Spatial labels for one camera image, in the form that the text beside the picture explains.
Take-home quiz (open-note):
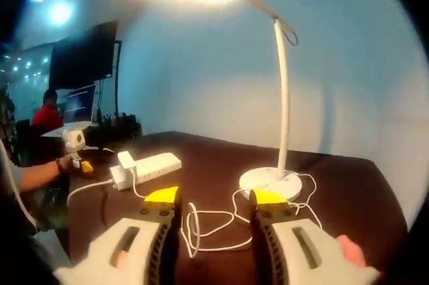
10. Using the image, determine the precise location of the white power strip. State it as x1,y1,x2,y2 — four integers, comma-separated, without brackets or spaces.
109,152,183,192

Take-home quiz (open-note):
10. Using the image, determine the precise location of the white desk lamp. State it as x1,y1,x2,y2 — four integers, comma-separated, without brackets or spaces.
126,0,304,199

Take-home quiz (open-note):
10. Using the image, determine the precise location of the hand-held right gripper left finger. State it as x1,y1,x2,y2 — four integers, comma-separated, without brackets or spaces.
53,184,184,285

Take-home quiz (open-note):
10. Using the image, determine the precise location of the white desk lamp cable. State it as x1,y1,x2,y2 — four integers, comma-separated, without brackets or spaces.
129,160,320,260

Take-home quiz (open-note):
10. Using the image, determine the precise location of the white power strip cable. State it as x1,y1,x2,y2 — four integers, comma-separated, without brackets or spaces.
66,178,115,208

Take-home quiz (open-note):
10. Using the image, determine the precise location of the row of small dark items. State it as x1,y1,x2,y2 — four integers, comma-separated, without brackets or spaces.
96,110,142,139

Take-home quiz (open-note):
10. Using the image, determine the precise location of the white desk lamp plug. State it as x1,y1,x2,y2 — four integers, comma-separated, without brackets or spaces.
117,151,137,174

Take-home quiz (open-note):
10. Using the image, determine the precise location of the black wall monitor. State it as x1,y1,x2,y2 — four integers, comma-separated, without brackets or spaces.
49,19,119,91

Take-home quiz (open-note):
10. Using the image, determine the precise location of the person's right hand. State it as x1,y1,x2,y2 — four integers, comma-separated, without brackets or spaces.
334,233,367,268

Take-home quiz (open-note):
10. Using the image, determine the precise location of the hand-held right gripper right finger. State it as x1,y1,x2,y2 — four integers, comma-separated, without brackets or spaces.
248,189,382,285

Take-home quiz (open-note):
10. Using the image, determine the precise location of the person's left hand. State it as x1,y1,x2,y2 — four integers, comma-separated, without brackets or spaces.
56,155,76,174

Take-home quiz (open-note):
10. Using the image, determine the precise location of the open silver laptop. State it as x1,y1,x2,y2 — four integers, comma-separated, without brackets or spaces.
62,84,99,129

